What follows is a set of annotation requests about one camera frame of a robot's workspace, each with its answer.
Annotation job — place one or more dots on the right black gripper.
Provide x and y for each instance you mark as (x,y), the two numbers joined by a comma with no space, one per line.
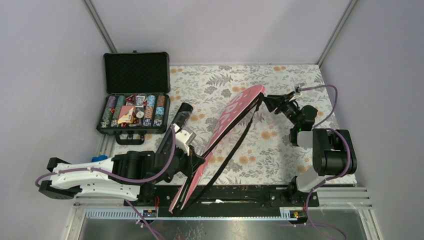
(273,101)

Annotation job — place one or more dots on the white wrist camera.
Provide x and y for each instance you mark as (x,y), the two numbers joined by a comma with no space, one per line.
(298,91)
(184,138)

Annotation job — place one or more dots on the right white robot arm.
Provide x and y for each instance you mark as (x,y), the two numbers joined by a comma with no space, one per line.
(333,155)

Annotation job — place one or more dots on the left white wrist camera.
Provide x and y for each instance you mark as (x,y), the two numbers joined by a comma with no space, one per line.
(184,138)

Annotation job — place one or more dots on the black poker chip case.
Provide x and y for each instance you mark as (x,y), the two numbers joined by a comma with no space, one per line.
(140,79)

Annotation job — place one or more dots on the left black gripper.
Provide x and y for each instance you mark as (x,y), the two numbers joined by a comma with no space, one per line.
(195,159)

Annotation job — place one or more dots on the playing card box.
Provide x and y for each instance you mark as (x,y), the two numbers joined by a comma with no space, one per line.
(126,115)

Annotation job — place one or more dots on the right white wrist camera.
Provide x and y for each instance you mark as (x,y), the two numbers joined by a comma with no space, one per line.
(298,91)

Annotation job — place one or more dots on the blue small block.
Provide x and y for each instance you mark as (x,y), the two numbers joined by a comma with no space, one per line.
(99,158)

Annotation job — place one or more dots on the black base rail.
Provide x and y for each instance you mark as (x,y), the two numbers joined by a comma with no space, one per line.
(227,201)

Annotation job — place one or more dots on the black shuttlecock tube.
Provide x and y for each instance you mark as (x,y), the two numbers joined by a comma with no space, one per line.
(182,116)

